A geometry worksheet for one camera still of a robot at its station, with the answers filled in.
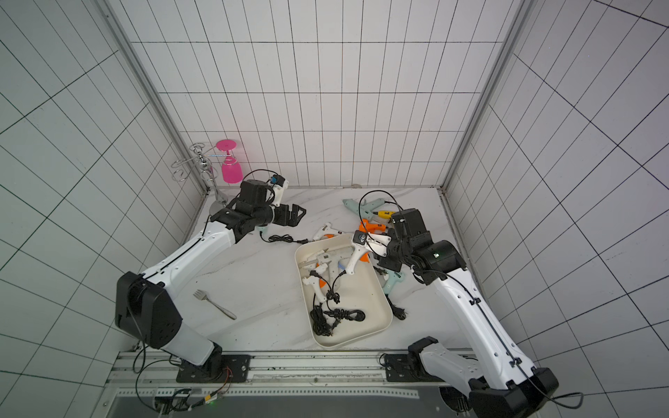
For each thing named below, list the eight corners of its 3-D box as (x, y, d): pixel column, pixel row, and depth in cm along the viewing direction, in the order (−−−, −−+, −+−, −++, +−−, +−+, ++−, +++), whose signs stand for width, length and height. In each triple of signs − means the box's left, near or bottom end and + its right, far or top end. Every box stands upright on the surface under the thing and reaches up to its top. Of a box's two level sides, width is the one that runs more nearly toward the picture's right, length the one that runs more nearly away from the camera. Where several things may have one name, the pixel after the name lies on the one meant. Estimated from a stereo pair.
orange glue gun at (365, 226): (359, 232, 106) (359, 230, 104) (358, 221, 110) (359, 219, 108) (385, 232, 106) (386, 230, 104) (384, 221, 110) (385, 219, 108)
